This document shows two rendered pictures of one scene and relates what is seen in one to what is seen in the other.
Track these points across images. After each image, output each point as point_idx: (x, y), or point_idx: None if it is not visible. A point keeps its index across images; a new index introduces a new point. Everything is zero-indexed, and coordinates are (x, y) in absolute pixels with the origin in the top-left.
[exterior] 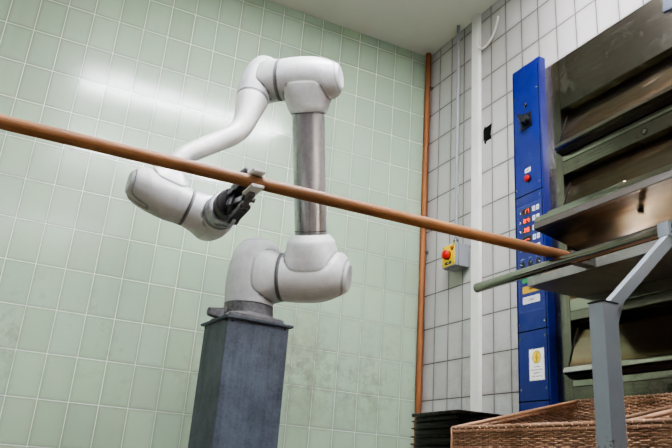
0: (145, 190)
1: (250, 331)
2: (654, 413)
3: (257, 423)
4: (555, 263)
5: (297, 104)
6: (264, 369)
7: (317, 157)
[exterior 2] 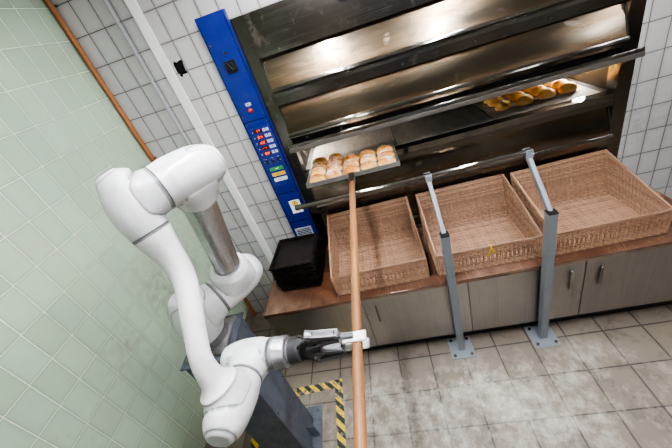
0: (246, 425)
1: None
2: (432, 243)
3: None
4: (360, 194)
5: (203, 207)
6: None
7: (225, 225)
